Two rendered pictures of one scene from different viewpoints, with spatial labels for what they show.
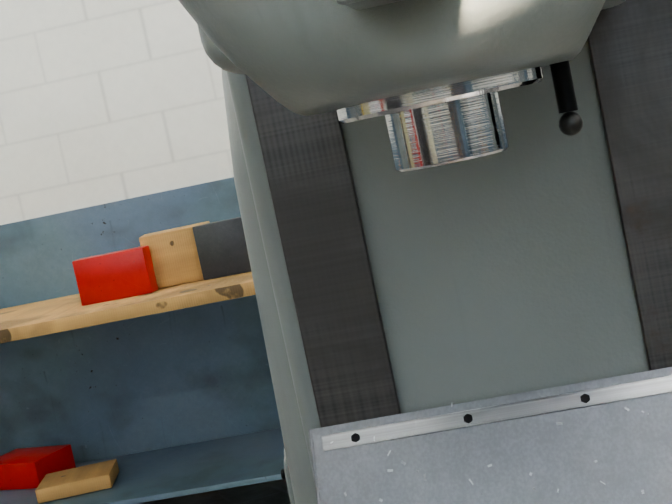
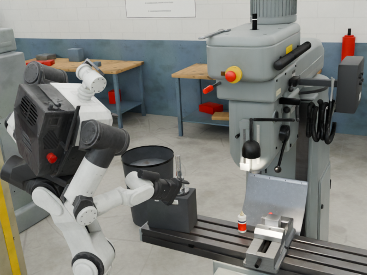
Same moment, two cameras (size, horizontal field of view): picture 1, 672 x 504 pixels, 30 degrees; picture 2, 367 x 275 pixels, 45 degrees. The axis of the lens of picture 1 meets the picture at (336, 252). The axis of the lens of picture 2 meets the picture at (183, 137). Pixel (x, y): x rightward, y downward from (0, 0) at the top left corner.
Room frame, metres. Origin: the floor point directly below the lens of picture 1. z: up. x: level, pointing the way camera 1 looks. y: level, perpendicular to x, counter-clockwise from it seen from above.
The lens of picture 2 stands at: (-1.25, -0.37, 2.10)
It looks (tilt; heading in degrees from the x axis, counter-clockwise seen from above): 20 degrees down; 20
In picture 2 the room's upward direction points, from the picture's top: 3 degrees counter-clockwise
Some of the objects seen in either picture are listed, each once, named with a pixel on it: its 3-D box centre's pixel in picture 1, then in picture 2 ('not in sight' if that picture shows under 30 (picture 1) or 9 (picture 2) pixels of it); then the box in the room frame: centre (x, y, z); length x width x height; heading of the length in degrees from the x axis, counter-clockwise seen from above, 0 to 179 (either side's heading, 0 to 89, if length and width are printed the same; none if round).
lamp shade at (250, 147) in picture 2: not in sight; (251, 148); (0.33, -0.07, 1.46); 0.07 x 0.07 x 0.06
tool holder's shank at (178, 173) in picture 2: not in sight; (178, 166); (0.56, 0.32, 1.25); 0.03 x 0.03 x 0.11
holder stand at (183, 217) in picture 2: not in sight; (171, 206); (0.56, 0.37, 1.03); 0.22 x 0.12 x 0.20; 88
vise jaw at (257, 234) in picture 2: not in sight; (269, 233); (0.45, -0.13, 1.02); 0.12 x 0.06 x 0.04; 83
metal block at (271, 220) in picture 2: not in sight; (272, 222); (0.51, -0.14, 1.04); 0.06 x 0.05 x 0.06; 83
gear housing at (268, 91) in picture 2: not in sight; (258, 79); (0.56, -0.06, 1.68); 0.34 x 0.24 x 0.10; 171
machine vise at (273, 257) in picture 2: not in sight; (271, 237); (0.48, -0.13, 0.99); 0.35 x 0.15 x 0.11; 173
